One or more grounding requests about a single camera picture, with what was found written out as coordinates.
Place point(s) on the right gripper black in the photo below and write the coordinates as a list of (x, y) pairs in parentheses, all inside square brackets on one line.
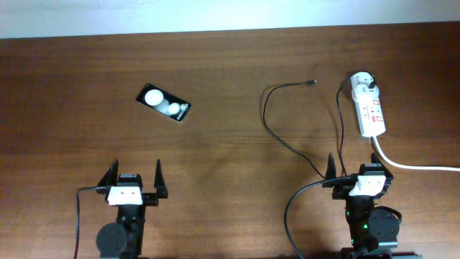
[(341, 191)]

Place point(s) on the black smartphone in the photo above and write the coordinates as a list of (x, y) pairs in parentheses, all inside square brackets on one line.
[(164, 102)]

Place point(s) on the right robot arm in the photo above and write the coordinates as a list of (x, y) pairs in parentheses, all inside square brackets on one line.
[(373, 229)]

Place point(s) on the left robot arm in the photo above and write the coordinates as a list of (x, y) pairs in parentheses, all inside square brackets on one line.
[(123, 238)]

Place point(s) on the white USB charger plug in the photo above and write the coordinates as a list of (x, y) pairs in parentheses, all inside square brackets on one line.
[(364, 86)]

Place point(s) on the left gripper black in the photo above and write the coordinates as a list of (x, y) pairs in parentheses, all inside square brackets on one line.
[(151, 198)]

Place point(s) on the white power strip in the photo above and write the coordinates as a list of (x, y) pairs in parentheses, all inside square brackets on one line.
[(370, 117)]

